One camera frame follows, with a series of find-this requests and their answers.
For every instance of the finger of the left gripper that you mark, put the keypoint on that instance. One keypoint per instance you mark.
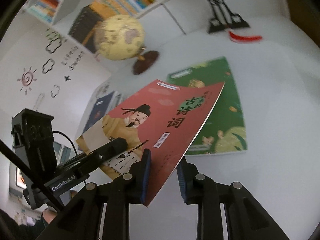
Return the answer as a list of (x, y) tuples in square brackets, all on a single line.
[(106, 152)]

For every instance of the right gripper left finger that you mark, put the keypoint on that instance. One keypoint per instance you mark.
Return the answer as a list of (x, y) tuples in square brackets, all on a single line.
[(103, 209)]

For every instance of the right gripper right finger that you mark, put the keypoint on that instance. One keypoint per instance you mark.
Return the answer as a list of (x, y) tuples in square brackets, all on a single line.
[(245, 217)]

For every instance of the red poetry book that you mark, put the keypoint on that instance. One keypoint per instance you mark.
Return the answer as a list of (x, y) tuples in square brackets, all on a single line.
[(160, 117)]

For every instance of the stack of sorted books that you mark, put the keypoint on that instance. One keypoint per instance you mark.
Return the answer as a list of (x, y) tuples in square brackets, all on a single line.
[(104, 99)]

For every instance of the person's left hand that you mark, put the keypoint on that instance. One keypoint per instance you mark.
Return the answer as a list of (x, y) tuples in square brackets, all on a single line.
[(49, 214)]

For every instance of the green insect book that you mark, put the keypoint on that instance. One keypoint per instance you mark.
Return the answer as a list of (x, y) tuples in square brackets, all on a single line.
[(224, 131)]

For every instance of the yellow desk globe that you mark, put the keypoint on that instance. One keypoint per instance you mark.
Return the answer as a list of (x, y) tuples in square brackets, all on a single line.
[(122, 37)]

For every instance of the black book set on shelf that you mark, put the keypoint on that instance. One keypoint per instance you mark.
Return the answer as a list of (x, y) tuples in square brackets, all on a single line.
[(83, 28)]

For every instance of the white bookshelf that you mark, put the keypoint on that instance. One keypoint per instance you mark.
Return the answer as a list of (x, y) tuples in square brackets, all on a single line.
[(162, 21)]

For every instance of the red tassel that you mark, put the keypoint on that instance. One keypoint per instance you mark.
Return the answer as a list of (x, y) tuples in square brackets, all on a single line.
[(243, 39)]

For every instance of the embroidered round fan on stand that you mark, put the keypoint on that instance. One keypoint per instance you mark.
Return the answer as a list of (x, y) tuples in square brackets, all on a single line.
[(223, 18)]

